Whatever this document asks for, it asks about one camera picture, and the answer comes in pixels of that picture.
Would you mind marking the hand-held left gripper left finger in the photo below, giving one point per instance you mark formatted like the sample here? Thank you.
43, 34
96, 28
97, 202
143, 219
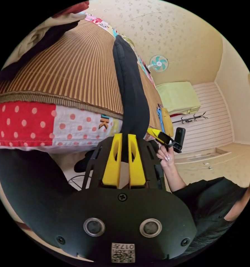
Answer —
110, 166

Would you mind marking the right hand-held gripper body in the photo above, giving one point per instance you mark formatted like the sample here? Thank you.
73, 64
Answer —
168, 140

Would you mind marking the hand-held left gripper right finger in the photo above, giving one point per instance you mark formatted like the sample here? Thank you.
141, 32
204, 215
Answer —
137, 171

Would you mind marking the black pants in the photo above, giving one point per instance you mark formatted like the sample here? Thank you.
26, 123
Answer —
131, 93

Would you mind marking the person's right forearm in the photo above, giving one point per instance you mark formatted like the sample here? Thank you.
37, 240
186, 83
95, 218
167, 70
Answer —
175, 177

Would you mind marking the person's right hand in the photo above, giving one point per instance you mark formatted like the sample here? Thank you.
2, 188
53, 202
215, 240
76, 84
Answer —
166, 156

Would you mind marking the yellow cushion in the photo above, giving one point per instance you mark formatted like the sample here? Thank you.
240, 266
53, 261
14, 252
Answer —
167, 121

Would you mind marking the black coat rack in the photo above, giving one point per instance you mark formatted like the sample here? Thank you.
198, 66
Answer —
191, 119

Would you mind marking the light green covered cupboard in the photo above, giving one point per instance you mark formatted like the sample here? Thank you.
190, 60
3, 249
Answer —
177, 97

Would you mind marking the teal electric fan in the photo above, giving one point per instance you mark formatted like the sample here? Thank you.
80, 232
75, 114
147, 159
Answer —
159, 63

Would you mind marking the person's body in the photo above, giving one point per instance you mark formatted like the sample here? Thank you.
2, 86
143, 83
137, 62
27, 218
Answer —
204, 200

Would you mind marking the bed with woven mat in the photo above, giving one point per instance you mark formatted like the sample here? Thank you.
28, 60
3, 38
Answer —
64, 68

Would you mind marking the pile of clothes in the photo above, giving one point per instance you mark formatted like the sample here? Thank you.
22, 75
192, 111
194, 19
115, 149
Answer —
43, 39

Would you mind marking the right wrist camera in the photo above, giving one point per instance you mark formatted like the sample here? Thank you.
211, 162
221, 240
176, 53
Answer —
179, 135

